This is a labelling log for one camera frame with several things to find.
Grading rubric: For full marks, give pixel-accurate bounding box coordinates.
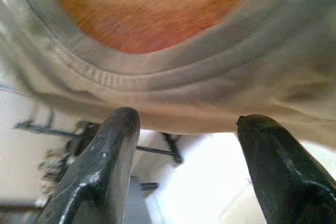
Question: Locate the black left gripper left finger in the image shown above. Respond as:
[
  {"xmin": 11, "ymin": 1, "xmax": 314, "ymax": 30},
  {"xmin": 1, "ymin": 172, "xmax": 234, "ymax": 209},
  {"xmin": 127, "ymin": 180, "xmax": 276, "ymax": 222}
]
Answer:
[{"xmin": 39, "ymin": 106, "xmax": 141, "ymax": 224}]

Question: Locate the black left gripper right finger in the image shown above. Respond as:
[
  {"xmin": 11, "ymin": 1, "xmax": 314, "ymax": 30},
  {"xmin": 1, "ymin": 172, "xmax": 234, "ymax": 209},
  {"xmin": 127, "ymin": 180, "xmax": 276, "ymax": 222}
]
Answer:
[{"xmin": 237, "ymin": 113, "xmax": 336, "ymax": 224}]

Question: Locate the beige t-shirt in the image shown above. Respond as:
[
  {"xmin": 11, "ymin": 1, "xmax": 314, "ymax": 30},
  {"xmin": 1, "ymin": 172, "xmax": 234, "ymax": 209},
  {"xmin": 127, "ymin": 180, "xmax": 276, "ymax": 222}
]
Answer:
[{"xmin": 0, "ymin": 0, "xmax": 336, "ymax": 151}]

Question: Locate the black metal clothes rack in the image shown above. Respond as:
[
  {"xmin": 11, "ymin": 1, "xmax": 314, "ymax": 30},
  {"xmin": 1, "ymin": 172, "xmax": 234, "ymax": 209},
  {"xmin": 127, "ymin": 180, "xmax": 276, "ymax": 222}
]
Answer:
[{"xmin": 14, "ymin": 119, "xmax": 184, "ymax": 193}]

